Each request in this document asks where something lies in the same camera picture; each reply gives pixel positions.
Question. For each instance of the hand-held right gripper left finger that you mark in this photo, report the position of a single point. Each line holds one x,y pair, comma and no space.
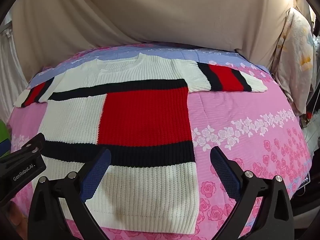
96,177

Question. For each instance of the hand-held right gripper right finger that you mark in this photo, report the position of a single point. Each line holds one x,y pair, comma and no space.
225,175

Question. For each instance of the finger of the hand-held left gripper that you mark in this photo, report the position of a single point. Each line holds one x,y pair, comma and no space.
33,142

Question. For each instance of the white red black knit sweater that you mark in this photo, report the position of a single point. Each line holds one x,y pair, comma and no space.
142,120

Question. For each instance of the green cloth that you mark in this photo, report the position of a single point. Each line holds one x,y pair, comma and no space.
3,135

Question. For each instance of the white curtain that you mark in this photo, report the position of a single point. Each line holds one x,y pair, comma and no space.
10,80

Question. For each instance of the pink floral blanket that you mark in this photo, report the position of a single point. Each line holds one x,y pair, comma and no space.
250,110

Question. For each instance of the floral pillow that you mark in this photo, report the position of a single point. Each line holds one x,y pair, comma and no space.
297,55

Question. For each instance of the beige cloth sheet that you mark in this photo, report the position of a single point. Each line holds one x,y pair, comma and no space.
162,12

